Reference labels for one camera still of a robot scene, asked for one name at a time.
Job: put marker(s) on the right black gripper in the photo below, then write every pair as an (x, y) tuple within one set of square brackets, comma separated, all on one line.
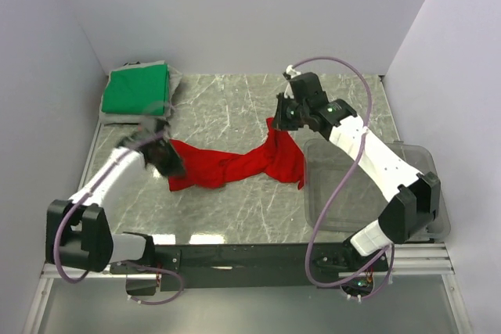
[(280, 122)]

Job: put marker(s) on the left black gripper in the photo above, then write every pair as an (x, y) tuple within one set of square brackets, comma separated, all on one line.
[(174, 166)]

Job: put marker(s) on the red t shirt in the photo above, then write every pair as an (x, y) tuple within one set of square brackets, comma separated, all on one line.
[(278, 156)]

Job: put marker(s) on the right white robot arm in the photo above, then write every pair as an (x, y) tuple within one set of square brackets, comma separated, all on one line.
[(412, 197)]

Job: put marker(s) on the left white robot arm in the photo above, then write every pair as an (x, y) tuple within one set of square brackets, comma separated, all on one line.
[(77, 232)]

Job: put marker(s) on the folded green t shirt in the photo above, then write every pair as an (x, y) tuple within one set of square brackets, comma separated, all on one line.
[(137, 89)]

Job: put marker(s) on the black base beam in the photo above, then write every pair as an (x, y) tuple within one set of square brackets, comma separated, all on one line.
[(260, 265)]

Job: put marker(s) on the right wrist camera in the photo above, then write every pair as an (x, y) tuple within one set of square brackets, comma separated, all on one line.
[(289, 73)]

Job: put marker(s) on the aluminium rail frame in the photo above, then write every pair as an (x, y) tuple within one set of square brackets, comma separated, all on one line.
[(227, 111)]

